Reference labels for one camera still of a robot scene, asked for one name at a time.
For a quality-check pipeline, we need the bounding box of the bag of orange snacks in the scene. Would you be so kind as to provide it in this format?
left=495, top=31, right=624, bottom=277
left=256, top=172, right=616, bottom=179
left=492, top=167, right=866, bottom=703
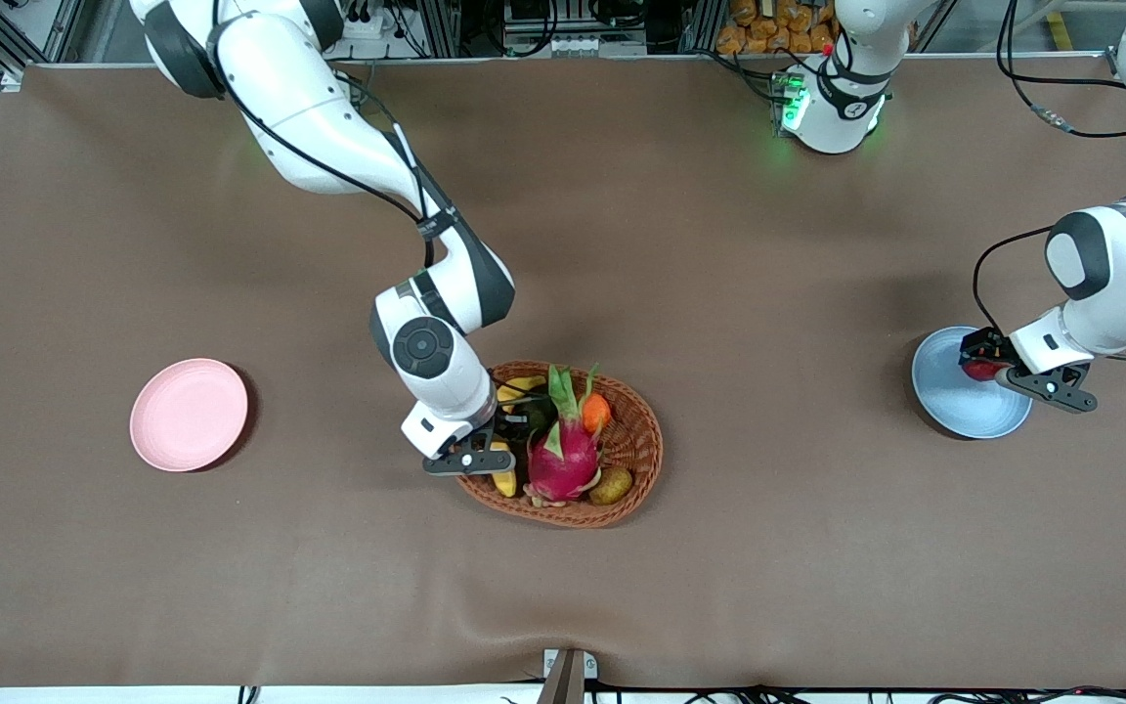
left=716, top=0, right=838, bottom=56

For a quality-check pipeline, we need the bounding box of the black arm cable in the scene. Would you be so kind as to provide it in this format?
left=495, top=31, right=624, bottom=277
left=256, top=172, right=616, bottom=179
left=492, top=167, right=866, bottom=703
left=972, top=0, right=1126, bottom=338
left=211, top=15, right=461, bottom=270

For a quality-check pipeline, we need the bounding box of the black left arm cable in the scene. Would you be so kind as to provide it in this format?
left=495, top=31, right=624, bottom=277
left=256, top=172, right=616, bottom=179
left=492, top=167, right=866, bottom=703
left=972, top=0, right=1126, bottom=338

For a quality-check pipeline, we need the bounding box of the white power strip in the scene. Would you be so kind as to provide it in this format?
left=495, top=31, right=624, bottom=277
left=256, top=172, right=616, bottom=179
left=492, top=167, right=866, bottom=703
left=328, top=8, right=386, bottom=40

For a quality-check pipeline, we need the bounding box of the yellow banana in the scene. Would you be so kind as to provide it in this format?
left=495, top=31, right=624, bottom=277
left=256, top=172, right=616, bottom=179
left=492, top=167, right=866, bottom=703
left=492, top=375, right=547, bottom=499

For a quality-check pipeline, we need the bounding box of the pink round plate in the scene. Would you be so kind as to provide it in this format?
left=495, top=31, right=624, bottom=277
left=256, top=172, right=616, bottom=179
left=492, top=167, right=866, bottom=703
left=129, top=358, right=249, bottom=473

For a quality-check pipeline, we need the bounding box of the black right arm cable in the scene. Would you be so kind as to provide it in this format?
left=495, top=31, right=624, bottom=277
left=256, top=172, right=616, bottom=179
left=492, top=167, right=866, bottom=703
left=211, top=15, right=461, bottom=270

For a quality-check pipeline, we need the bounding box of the small orange carrot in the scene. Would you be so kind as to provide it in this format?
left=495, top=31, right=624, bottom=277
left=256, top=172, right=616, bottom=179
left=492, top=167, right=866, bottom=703
left=578, top=367, right=613, bottom=436

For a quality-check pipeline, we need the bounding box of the brown wicker basket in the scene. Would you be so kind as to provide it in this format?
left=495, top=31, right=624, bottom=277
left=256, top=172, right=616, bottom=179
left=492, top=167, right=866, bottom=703
left=451, top=360, right=665, bottom=529

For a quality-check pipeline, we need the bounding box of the brown table mat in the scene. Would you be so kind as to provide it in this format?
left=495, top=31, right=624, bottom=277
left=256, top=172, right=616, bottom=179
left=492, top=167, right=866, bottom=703
left=0, top=54, right=1126, bottom=690

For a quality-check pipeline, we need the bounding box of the metal table bracket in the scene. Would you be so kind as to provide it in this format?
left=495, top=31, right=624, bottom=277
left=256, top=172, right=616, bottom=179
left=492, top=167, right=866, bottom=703
left=541, top=648, right=599, bottom=704

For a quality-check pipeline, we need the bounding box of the light blue round plate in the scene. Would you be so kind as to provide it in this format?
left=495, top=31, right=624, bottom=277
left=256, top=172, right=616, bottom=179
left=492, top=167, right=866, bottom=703
left=911, top=326, right=1034, bottom=440

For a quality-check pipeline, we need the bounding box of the brown kiwi fruit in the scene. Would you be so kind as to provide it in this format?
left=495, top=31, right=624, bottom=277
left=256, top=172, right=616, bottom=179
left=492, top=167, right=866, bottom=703
left=588, top=465, right=634, bottom=506

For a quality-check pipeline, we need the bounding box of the pink dragon fruit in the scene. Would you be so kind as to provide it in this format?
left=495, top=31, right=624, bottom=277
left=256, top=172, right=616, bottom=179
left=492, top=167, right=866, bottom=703
left=524, top=364, right=606, bottom=507

